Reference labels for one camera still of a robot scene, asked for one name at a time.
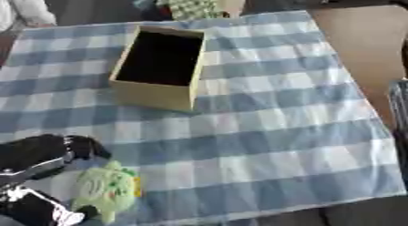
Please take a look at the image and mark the tan cardboard box black inside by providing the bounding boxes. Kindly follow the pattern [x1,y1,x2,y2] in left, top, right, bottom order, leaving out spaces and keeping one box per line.
[107,25,209,113]

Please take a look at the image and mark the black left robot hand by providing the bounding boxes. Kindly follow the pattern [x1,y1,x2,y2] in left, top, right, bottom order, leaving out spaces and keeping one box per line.
[0,133,114,226]

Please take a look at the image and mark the person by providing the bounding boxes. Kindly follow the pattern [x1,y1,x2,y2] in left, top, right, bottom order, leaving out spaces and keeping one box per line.
[0,0,59,34]

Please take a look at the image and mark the green white checked cloth bundle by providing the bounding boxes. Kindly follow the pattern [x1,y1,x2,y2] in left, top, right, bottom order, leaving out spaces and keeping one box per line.
[153,0,227,22]

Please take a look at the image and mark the light green soft toy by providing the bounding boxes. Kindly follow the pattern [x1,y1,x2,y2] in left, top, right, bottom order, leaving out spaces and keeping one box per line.
[70,159,146,225]

